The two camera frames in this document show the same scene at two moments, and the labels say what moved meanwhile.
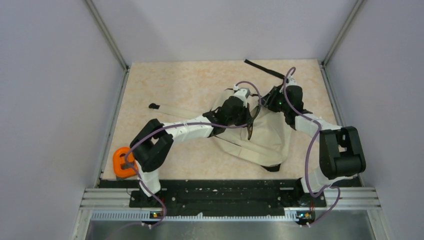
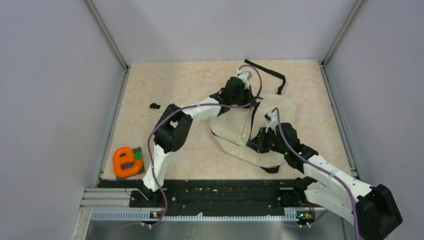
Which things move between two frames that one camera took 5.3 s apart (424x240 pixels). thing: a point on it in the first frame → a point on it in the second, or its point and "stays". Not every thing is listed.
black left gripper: [247, 117] → [249, 97]
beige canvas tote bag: [267, 144] stays
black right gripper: [268, 100] → [257, 144]
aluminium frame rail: [111, 41] stays
